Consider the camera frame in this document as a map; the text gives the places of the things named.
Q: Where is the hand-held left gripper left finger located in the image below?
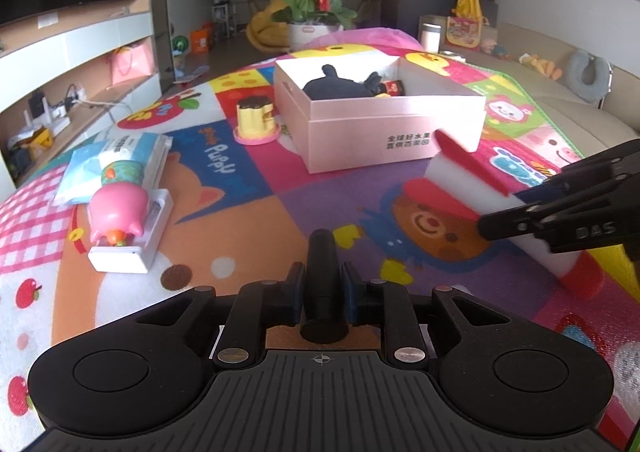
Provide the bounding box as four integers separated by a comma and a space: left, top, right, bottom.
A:
135, 262, 307, 368

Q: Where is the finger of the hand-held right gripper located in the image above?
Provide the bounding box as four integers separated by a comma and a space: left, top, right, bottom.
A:
542, 137, 640, 197
477, 172, 640, 242

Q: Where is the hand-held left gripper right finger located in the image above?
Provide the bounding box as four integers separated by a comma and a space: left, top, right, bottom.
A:
349, 276, 508, 368

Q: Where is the white and red foam block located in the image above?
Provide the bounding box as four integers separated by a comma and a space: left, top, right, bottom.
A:
422, 128, 608, 305

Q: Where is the white plastic box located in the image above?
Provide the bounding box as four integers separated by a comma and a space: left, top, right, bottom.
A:
87, 188, 175, 274

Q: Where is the pink cardboard box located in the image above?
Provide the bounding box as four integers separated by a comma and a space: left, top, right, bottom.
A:
272, 56, 487, 175

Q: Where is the yellow pudding toy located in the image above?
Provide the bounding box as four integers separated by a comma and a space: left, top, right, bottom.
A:
232, 94, 281, 147

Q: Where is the pink pig toy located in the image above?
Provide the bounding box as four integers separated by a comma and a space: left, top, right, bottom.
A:
89, 184, 151, 249

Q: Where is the black plush toy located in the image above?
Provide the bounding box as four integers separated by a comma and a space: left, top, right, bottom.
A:
302, 63, 383, 100

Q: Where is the blue tissue packet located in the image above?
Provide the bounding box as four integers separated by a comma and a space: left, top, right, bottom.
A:
52, 147, 126, 205

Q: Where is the beige sofa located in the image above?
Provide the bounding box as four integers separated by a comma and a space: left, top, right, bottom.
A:
440, 22, 640, 163

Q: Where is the colourful cartoon play mat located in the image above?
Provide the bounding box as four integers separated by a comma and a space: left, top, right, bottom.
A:
0, 39, 640, 452

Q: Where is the grey neck pillow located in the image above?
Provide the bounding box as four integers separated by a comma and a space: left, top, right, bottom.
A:
564, 48, 613, 105

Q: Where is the red printed bag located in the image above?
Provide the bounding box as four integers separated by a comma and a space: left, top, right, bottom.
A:
445, 14, 483, 50

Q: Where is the yellow backpack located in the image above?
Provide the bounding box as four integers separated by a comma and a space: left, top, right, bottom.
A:
452, 0, 488, 25

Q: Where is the white cylinder humidifier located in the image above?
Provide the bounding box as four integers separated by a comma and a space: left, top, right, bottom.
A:
419, 16, 443, 53

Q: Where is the pink blanket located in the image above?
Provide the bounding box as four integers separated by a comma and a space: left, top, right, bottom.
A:
295, 27, 421, 53

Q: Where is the large yellow plush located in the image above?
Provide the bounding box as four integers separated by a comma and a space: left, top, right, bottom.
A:
247, 0, 301, 53

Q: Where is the orange box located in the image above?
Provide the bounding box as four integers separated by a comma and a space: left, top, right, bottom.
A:
189, 24, 213, 55

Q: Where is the white stool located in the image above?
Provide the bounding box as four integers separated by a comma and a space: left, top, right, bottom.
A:
212, 2, 236, 39

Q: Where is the pink gift bag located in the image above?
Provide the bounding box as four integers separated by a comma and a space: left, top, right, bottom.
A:
105, 39, 153, 88

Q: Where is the white power strip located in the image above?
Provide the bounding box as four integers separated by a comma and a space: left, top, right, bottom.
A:
50, 87, 88, 124

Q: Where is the black router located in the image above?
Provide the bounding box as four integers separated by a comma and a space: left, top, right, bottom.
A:
27, 89, 48, 120

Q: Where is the white and wood wall cabinet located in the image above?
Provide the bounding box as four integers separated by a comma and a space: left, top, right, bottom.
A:
0, 0, 166, 188

